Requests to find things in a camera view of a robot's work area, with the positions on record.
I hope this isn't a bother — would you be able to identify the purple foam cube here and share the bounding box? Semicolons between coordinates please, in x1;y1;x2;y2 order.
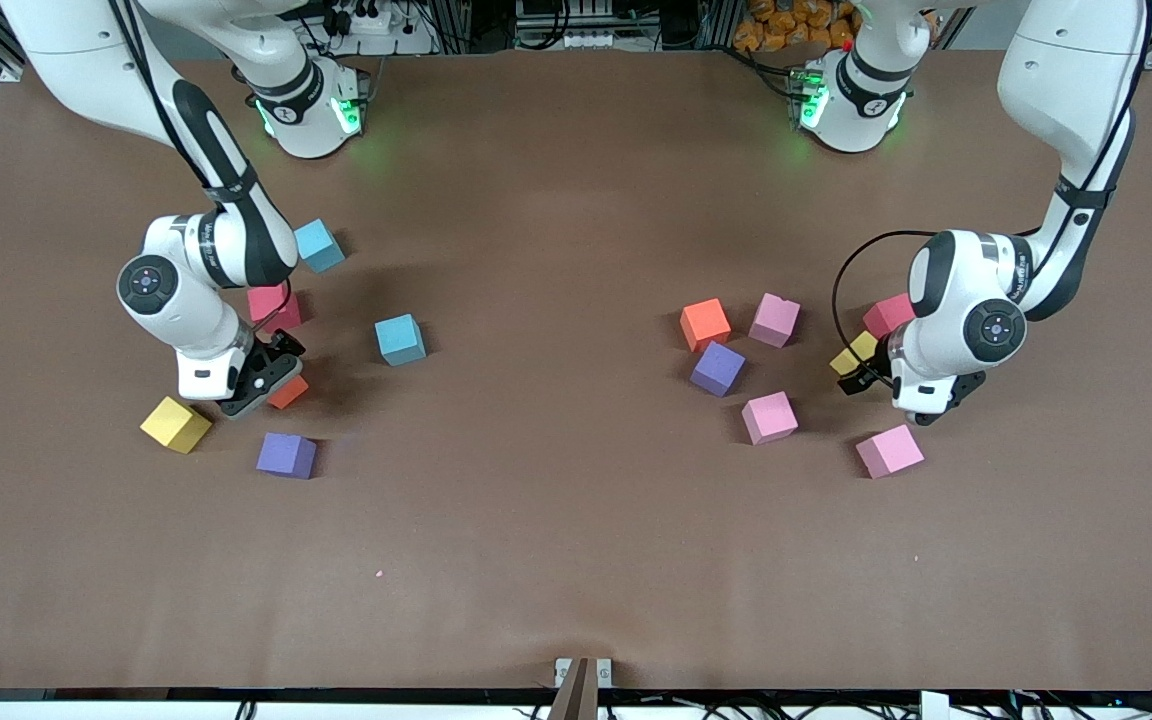
256;432;318;480
690;342;747;398

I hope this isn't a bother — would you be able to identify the yellow foam cube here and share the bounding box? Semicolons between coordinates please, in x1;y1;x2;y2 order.
829;331;879;377
140;396;213;455

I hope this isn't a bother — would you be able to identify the red foam cube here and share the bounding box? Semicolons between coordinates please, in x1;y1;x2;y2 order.
862;293;917;341
247;283;303;334

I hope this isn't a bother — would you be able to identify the blue foam cube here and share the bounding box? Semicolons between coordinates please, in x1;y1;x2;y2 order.
375;314;428;367
296;219;347;274

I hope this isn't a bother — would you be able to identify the pink foam cube with notch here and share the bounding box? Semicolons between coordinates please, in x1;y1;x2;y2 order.
748;293;802;348

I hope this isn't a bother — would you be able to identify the brown table cover sheet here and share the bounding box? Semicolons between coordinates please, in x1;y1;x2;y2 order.
0;50;1152;693

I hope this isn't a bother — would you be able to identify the white power strip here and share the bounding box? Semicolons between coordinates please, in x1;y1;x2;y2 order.
324;0;395;37

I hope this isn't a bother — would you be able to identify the orange bag pile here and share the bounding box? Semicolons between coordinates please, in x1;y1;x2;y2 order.
733;0;862;53

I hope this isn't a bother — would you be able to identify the grey electronics box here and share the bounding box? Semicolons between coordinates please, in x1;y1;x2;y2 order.
516;0;617;51

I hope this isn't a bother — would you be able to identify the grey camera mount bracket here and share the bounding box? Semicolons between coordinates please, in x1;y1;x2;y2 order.
548;657;615;720

